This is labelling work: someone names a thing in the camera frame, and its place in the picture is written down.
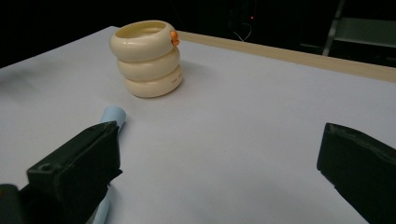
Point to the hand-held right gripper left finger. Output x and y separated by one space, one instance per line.
81 165

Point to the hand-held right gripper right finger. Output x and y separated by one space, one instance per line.
361 165

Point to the light blue hairbrush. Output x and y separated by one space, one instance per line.
113 115

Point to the cream ringed holder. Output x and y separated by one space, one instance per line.
146 59

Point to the grey metal stand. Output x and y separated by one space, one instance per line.
364 31

